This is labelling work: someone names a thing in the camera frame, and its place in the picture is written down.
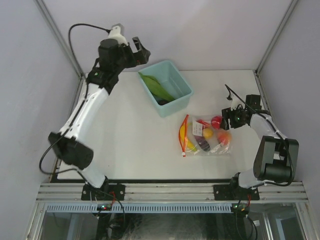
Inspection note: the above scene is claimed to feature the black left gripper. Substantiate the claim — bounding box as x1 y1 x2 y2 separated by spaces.
113 38 149 75

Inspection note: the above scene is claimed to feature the slotted grey cable duct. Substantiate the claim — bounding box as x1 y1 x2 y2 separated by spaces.
45 202 233 214

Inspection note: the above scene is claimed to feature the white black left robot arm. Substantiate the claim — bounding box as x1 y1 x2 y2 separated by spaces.
48 36 151 200

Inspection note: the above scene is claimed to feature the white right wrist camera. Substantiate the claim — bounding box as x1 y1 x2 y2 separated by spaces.
227 93 242 111

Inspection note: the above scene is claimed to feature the black left camera cable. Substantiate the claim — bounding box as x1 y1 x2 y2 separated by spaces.
39 23 111 175

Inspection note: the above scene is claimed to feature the yellow fake lemon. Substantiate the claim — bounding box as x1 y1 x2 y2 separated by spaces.
202 128 214 140

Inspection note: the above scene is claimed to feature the red fake apple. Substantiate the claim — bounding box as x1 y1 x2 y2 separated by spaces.
211 115 223 130

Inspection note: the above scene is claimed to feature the orange fake fruit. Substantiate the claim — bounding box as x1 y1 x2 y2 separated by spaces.
216 131 232 146

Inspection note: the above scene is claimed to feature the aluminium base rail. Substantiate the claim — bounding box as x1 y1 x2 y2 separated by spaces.
36 182 308 203

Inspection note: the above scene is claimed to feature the green fake leafy vegetable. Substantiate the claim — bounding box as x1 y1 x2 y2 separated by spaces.
138 72 175 102

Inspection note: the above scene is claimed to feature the light blue plastic bin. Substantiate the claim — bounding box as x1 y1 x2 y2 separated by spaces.
138 60 194 118

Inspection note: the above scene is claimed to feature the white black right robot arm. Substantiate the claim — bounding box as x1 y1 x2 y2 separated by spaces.
220 93 299 200

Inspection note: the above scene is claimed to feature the small dark fake food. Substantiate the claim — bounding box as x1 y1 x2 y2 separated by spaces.
157 99 168 106

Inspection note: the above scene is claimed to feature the yellow fake banana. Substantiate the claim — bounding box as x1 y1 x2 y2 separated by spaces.
179 125 197 153

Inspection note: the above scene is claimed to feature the purple fake eggplant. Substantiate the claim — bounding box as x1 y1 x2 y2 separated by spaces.
195 136 211 152

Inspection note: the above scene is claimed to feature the clear zip top bag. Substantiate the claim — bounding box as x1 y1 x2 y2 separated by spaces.
178 114 232 157

